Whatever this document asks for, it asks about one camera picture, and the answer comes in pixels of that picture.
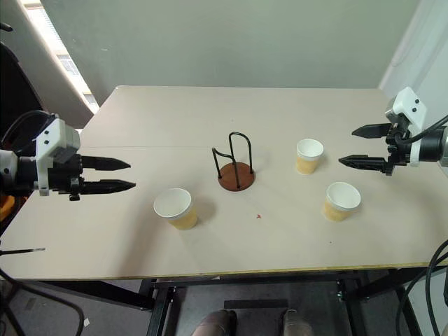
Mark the orange object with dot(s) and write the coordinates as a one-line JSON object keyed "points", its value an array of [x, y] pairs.
{"points": [[7, 208]]}

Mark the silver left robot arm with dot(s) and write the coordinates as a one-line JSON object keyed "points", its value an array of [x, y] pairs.
{"points": [[15, 171]]}

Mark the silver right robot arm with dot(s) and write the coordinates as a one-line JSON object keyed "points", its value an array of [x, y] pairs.
{"points": [[435, 143]]}

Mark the yellow paper cup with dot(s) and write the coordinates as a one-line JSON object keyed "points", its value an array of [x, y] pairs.
{"points": [[341, 203], [309, 154], [176, 210]]}

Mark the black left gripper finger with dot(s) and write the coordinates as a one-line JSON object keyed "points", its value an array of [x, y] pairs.
{"points": [[108, 186], [105, 163]]}

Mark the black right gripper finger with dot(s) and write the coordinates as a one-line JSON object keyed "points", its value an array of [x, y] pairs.
{"points": [[364, 162], [371, 130]]}

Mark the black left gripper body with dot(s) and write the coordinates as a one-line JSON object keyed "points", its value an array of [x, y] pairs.
{"points": [[63, 175]]}

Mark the thin black rod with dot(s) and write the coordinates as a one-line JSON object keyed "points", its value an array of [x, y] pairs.
{"points": [[21, 251]]}

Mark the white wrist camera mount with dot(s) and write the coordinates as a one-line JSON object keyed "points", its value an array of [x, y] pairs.
{"points": [[54, 143], [409, 105]]}

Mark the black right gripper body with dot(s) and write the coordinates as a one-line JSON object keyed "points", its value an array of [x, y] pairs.
{"points": [[397, 147]]}

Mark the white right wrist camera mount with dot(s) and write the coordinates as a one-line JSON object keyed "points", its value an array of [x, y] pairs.
{"points": [[409, 105]]}

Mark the black metal table frame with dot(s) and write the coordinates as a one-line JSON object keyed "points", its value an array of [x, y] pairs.
{"points": [[245, 280]]}

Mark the window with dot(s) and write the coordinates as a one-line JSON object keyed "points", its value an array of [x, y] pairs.
{"points": [[63, 56]]}

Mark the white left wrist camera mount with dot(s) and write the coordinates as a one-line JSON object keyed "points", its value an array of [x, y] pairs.
{"points": [[54, 143]]}

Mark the dark rounded shape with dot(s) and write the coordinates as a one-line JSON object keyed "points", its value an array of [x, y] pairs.
{"points": [[297, 323], [215, 323]]}

